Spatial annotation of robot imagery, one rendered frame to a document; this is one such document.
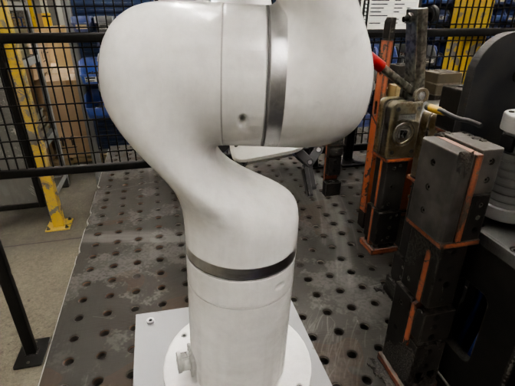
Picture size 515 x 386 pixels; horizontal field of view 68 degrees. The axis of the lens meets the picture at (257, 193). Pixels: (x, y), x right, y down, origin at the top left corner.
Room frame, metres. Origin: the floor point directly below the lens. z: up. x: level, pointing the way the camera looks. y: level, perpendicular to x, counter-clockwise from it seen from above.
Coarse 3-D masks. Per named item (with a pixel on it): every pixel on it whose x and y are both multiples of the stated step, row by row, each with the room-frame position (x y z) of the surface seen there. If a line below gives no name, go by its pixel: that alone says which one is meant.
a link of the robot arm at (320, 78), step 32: (288, 0) 0.32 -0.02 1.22; (320, 0) 0.29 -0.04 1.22; (352, 0) 0.30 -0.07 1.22; (288, 32) 0.31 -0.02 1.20; (320, 32) 0.29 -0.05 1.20; (352, 32) 0.30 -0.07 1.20; (288, 64) 0.30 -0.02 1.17; (320, 64) 0.29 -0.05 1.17; (352, 64) 0.30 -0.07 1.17; (288, 96) 0.29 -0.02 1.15; (320, 96) 0.29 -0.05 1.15; (352, 96) 0.30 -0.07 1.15; (288, 128) 0.30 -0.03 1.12; (320, 128) 0.30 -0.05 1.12; (352, 128) 0.32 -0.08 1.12
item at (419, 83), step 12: (408, 12) 0.77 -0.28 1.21; (420, 12) 0.75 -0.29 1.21; (432, 12) 0.76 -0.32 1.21; (408, 24) 0.77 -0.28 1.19; (420, 24) 0.75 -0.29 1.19; (408, 36) 0.77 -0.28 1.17; (420, 36) 0.75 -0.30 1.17; (408, 48) 0.77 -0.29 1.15; (420, 48) 0.75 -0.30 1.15; (408, 60) 0.77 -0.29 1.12; (420, 60) 0.75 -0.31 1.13; (408, 72) 0.77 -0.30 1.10; (420, 72) 0.75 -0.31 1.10; (420, 84) 0.75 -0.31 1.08; (408, 96) 0.78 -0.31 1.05
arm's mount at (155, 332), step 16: (144, 320) 0.42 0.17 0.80; (160, 320) 0.43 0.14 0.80; (176, 320) 0.43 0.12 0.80; (144, 336) 0.39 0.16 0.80; (160, 336) 0.39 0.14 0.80; (304, 336) 0.40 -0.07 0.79; (144, 352) 0.37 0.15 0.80; (160, 352) 0.37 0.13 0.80; (144, 368) 0.34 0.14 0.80; (160, 368) 0.34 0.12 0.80; (320, 368) 0.35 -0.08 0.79; (144, 384) 0.32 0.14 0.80; (160, 384) 0.32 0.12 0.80; (320, 384) 0.33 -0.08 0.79
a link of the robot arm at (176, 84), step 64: (128, 64) 0.29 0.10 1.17; (192, 64) 0.29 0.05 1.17; (256, 64) 0.29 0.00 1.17; (128, 128) 0.29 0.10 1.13; (192, 128) 0.30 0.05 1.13; (256, 128) 0.30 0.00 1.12; (192, 192) 0.29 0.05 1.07; (256, 192) 0.33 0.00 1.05; (192, 256) 0.31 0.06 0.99; (256, 256) 0.29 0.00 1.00
